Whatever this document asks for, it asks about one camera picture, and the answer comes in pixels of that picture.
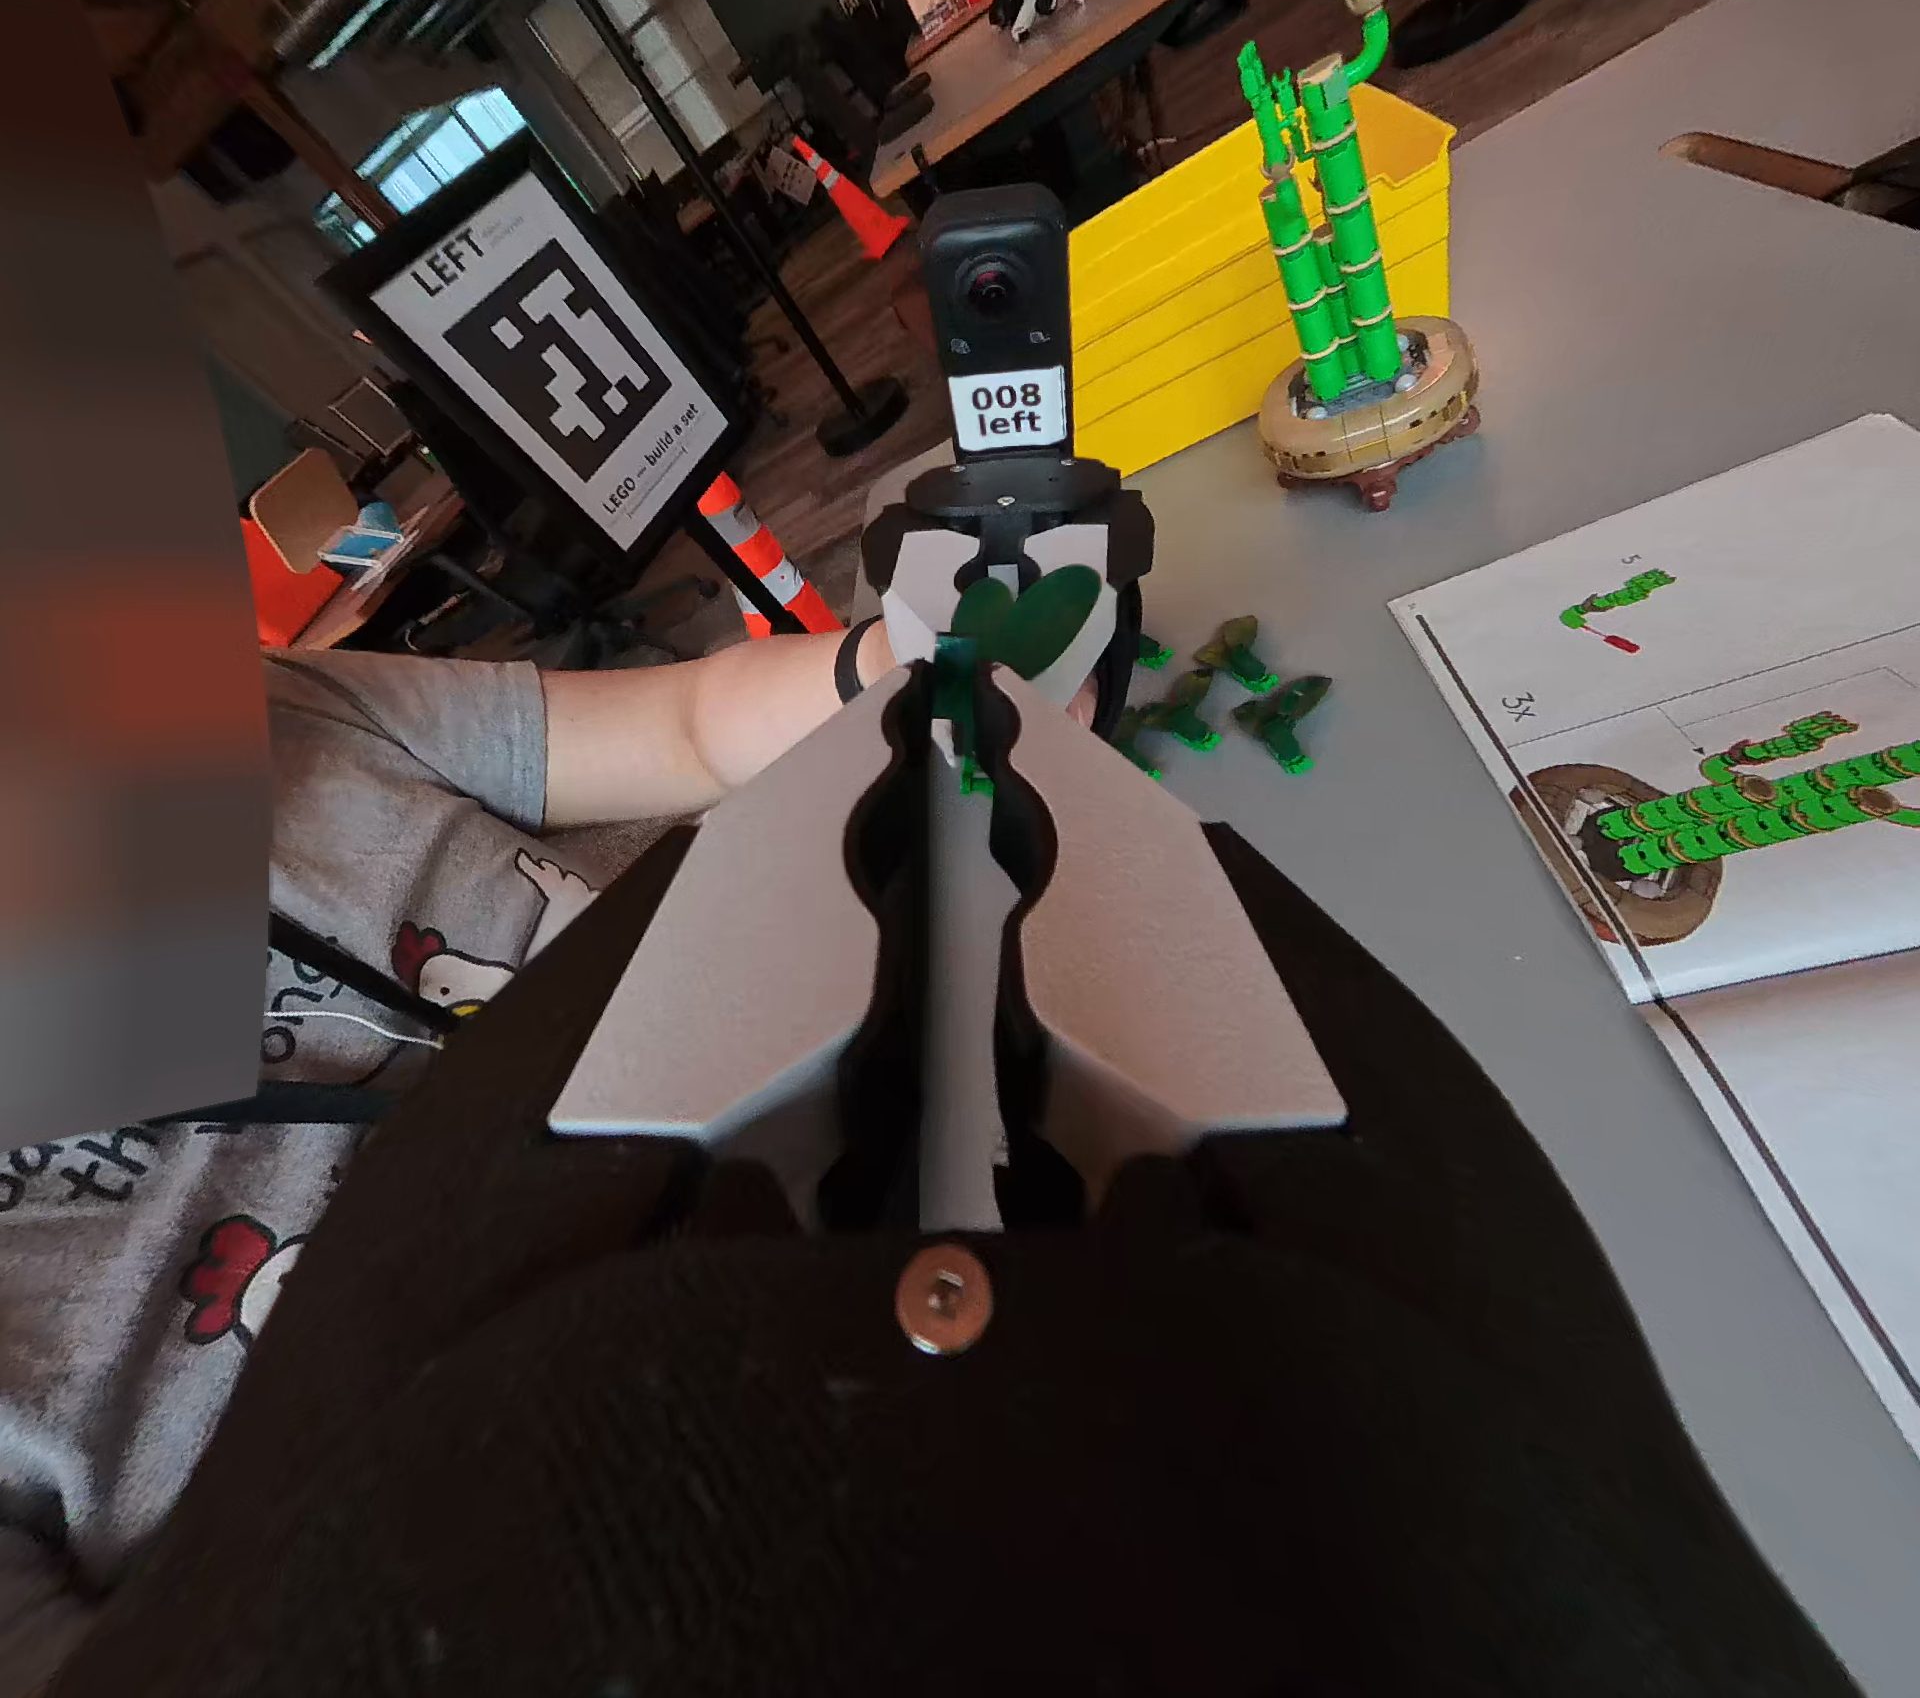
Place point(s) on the orange chair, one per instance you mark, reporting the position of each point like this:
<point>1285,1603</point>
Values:
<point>292,589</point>

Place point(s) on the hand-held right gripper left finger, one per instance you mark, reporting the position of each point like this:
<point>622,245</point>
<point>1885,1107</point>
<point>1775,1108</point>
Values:
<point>721,979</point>

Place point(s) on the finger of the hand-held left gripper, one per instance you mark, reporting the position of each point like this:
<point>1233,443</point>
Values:
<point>923,589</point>
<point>1107,619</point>

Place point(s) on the background grey table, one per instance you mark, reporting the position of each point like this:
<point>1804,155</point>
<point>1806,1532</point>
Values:
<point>1050,49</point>

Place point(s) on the cluster of green lego leaves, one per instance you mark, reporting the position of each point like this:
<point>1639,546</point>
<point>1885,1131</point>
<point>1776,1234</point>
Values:
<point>1275,716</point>

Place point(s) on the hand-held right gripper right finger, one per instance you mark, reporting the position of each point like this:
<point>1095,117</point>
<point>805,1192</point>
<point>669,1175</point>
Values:
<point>1170,979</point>

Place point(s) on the green lego leaf sprig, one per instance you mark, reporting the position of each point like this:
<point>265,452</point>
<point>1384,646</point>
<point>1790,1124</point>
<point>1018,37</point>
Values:
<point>1050,619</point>

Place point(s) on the lego instruction booklet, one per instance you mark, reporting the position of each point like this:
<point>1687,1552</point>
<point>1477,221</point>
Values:
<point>1771,678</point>

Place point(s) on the black wrist band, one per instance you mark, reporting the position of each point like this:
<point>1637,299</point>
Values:
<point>853,662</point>

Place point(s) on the orange traffic cone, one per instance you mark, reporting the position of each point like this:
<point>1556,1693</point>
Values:
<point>854,207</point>
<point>765,558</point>

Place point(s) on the yellow plastic bin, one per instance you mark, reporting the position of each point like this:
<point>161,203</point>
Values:
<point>1184,288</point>

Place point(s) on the black pole stand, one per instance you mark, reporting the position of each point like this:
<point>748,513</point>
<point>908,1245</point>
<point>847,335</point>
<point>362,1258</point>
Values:
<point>661,109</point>

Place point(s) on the black framed tag sign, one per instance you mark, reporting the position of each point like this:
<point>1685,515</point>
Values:
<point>554,348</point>

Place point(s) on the person's left forearm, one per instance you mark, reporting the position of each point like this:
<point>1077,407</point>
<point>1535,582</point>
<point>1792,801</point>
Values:
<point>675,722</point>

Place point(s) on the green lego bamboo model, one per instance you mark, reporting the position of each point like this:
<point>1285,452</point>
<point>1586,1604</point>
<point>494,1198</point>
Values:
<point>1334,259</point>

